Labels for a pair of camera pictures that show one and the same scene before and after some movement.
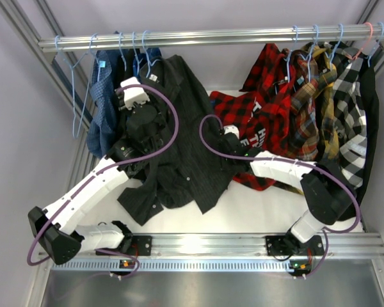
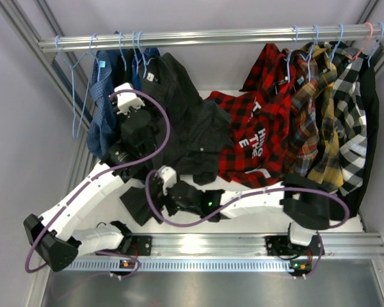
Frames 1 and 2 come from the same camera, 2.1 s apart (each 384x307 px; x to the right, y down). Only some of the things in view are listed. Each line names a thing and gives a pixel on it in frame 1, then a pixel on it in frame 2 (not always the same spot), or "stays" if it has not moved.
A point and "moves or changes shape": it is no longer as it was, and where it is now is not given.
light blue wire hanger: (150, 64) moves or changes shape
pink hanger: (365, 45) stays
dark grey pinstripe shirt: (188, 165) moves or changes shape
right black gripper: (227, 139) → (166, 198)
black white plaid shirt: (351, 112) stays
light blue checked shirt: (100, 139) stays
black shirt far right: (371, 96) stays
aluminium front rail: (228, 252) stays
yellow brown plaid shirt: (313, 115) stays
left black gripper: (146, 107) → (140, 116)
